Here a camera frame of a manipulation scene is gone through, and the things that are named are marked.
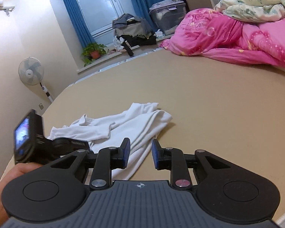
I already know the pink quilt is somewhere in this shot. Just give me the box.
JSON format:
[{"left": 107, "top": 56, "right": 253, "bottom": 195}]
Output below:
[{"left": 161, "top": 8, "right": 285, "bottom": 68}]

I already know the blue left curtain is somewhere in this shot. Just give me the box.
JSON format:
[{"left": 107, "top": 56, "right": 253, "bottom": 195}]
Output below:
[{"left": 63, "top": 0, "right": 95, "bottom": 48}]

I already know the white small garment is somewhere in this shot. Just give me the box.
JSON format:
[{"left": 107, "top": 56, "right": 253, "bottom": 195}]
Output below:
[{"left": 48, "top": 102, "right": 172, "bottom": 180}]

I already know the white standing fan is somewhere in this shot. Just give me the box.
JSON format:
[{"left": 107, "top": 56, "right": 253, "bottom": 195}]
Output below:
[{"left": 18, "top": 57, "right": 54, "bottom": 103}]

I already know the grey plastic storage bin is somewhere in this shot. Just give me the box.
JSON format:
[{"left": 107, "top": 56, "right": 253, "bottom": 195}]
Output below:
[{"left": 149, "top": 0, "right": 187, "bottom": 35}]

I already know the pile of dark clothes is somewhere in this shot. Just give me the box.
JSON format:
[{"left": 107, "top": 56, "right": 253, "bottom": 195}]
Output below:
[{"left": 112, "top": 13, "right": 156, "bottom": 57}]

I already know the window glass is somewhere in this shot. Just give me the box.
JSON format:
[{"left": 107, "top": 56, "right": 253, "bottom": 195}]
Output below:
[{"left": 77, "top": 0, "right": 136, "bottom": 36}]

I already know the potted green plant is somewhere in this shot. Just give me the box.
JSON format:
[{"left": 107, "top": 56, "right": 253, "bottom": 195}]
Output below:
[{"left": 82, "top": 42, "right": 108, "bottom": 67}]

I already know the person's left hand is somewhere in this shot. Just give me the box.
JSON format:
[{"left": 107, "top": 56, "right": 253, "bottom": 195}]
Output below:
[{"left": 0, "top": 163, "right": 42, "bottom": 227}]

